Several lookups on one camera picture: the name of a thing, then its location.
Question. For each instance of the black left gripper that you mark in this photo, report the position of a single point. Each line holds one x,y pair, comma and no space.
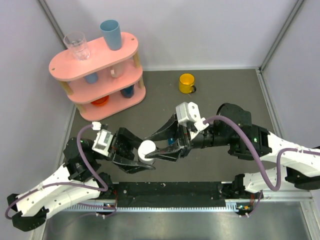
124,144

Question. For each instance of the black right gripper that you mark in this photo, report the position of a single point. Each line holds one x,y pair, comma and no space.
173,153

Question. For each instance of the teal pill organizer box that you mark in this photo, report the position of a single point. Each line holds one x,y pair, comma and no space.
171,141

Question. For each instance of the white bottle cap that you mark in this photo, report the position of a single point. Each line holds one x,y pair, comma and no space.
146,147

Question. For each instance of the white pill bottle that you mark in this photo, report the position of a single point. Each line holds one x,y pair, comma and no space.
148,161

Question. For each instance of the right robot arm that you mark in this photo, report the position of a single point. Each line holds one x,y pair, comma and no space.
279,161

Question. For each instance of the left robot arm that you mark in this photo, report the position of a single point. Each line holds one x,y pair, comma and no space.
77,180

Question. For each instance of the orange plastic bowl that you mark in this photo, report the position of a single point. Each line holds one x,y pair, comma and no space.
101,101

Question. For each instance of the dark blue faceted cup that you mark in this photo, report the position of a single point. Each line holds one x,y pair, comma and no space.
128,92

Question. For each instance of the yellow mug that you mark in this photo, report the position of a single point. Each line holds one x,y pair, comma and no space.
187,83

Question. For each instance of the pink three-tier wooden shelf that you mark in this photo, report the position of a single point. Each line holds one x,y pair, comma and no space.
70,72

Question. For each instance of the small light blue cup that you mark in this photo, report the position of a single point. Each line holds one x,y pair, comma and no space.
91,78

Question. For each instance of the clear drinking glass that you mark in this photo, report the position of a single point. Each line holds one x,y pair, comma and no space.
77,44

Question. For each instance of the light blue plastic tumbler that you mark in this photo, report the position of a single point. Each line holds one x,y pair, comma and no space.
111,32

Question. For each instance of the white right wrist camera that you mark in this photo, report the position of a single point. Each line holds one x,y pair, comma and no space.
188,115

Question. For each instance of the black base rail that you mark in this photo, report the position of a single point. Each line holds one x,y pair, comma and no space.
172,194

